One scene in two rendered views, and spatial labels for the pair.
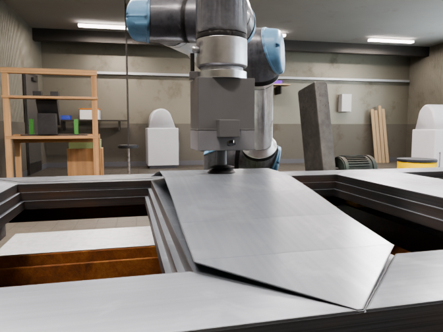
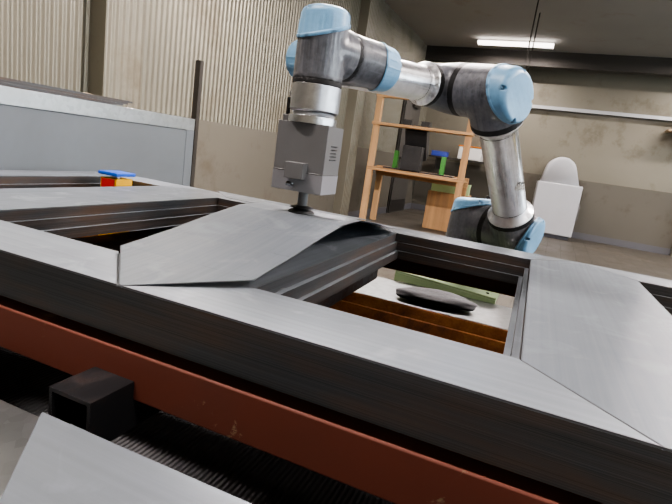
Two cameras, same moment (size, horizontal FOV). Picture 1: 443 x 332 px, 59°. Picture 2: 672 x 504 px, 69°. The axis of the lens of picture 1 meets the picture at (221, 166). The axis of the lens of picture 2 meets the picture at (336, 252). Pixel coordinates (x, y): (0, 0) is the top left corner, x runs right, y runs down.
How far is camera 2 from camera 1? 0.50 m
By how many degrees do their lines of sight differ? 34
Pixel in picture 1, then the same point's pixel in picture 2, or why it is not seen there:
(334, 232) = (241, 262)
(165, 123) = (566, 178)
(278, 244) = (186, 254)
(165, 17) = not seen: hidden behind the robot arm
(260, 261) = (148, 256)
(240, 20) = (321, 67)
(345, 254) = (203, 271)
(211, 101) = (287, 143)
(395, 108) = not seen: outside the picture
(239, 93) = (313, 138)
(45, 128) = (408, 162)
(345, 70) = not seen: outside the picture
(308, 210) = (270, 248)
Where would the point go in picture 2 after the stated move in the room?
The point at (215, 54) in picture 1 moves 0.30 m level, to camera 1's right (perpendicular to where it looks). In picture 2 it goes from (295, 99) to (493, 115)
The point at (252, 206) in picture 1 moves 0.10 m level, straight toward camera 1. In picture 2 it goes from (239, 234) to (170, 238)
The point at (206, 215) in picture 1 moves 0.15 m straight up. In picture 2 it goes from (195, 230) to (205, 112)
